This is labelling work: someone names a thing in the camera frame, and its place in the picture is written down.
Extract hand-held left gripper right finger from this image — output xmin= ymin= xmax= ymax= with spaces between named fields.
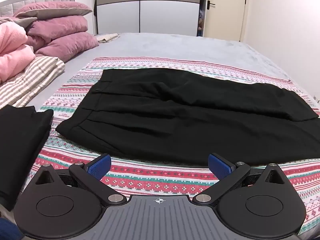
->
xmin=192 ymin=152 xmax=288 ymax=207

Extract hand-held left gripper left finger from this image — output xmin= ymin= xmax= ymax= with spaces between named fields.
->
xmin=32 ymin=154 xmax=128 ymax=206

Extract black pants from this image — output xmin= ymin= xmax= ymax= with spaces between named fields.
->
xmin=55 ymin=67 xmax=319 ymax=166

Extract patterned knit-print blanket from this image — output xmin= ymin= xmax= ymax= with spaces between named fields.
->
xmin=21 ymin=56 xmax=320 ymax=235

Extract folded black garment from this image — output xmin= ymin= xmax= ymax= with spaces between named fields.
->
xmin=0 ymin=105 xmax=54 ymax=212

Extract beige striped blanket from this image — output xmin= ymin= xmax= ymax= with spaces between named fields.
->
xmin=0 ymin=56 xmax=66 ymax=109

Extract bed with grey sheet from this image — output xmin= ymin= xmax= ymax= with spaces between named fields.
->
xmin=15 ymin=32 xmax=320 ymax=120

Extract small beige cloth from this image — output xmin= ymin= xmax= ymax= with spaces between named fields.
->
xmin=96 ymin=33 xmax=118 ymax=42

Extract pink fluffy blanket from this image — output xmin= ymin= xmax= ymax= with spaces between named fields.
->
xmin=0 ymin=20 xmax=36 ymax=83

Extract cluttered dark shelf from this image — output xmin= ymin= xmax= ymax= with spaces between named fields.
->
xmin=197 ymin=0 xmax=207 ymax=37

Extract cream door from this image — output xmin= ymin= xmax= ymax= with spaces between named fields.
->
xmin=202 ymin=0 xmax=248 ymax=42

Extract purple pillow with grey trim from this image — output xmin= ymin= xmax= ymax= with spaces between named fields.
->
xmin=14 ymin=1 xmax=93 ymax=20

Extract white and brown wardrobe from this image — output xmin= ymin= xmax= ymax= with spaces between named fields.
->
xmin=94 ymin=0 xmax=202 ymax=37

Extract grey quilted headboard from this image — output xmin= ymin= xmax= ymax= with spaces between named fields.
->
xmin=0 ymin=0 xmax=62 ymax=18

